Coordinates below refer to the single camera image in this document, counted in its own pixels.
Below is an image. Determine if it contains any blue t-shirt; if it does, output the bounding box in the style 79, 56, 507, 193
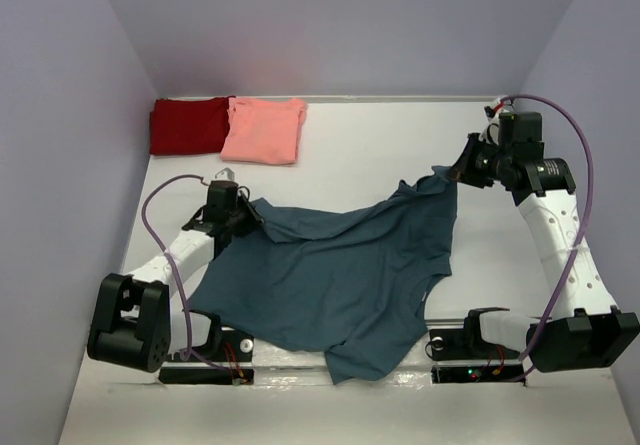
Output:
189, 166, 458, 383

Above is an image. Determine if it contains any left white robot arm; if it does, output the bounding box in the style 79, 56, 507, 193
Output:
86, 177, 264, 373

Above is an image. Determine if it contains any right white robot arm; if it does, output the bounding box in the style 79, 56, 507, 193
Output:
447, 109, 639, 373

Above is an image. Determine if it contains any folded pink t-shirt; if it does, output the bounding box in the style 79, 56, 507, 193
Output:
220, 97, 307, 166

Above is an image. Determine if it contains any folded red t-shirt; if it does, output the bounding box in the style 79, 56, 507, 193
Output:
150, 97, 230, 156

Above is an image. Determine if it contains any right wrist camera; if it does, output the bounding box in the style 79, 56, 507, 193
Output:
481, 103, 504, 144

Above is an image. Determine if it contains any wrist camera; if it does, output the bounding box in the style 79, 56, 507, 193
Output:
214, 167, 236, 182
481, 103, 504, 144

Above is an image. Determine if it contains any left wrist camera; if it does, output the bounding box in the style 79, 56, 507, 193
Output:
214, 167, 236, 182

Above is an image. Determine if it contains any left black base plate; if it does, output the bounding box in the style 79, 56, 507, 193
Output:
158, 327, 255, 386

